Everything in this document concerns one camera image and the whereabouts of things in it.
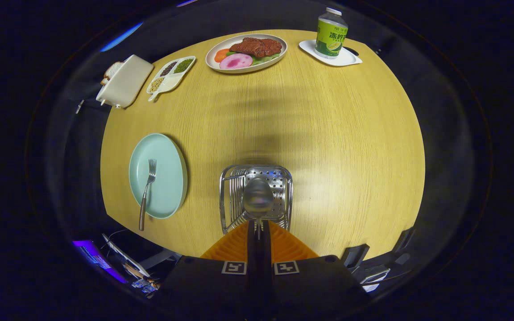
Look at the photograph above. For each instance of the sliced bread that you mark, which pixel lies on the sliced bread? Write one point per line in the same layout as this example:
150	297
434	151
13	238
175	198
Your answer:
112	70

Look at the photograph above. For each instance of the metal fork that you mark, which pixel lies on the metal fork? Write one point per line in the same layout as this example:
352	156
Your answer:
147	191

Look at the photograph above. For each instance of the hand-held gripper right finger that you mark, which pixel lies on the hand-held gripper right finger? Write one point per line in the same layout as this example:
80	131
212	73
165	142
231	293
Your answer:
267	249

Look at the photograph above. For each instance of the green lettuce leaf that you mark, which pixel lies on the green lettuce leaf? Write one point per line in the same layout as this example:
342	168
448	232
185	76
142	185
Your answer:
266	59

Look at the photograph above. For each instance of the orange carrot slice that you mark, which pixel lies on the orange carrot slice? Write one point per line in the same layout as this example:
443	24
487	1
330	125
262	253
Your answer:
221	55

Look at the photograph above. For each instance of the white open laptop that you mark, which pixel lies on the white open laptop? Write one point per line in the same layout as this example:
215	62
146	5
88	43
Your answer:
125	256

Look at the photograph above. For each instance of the black table clamp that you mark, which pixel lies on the black table clamp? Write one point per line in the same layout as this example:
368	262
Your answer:
354	256
404	240

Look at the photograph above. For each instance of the white square coaster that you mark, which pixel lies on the white square coaster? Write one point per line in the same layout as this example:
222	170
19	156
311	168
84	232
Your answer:
348	59

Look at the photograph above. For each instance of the white bread box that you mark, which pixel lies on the white bread box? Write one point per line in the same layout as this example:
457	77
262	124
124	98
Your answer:
125	82

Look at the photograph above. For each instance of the laptop with purple screen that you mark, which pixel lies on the laptop with purple screen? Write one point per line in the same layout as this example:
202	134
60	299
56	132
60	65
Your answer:
96	258

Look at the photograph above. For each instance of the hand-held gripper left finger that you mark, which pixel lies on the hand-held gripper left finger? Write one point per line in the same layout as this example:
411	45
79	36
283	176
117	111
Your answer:
251	249

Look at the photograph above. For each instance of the perforated metal basket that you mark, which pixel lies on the perforated metal basket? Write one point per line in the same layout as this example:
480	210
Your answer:
280	178

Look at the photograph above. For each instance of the white divided bean dish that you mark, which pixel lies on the white divided bean dish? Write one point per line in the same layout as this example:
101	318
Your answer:
171	84

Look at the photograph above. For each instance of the light green plate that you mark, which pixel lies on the light green plate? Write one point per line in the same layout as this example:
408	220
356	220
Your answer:
167	169

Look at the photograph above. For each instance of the white food plate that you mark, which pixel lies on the white food plate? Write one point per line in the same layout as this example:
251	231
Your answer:
221	44

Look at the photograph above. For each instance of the pink radish slice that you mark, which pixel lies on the pink radish slice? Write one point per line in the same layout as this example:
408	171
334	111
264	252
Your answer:
235	61

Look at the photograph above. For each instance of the brown steak piece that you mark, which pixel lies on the brown steak piece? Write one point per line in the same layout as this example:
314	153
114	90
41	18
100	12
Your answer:
257	47

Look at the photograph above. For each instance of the green label drink bottle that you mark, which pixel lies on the green label drink bottle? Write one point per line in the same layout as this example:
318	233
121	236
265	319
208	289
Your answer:
330	38

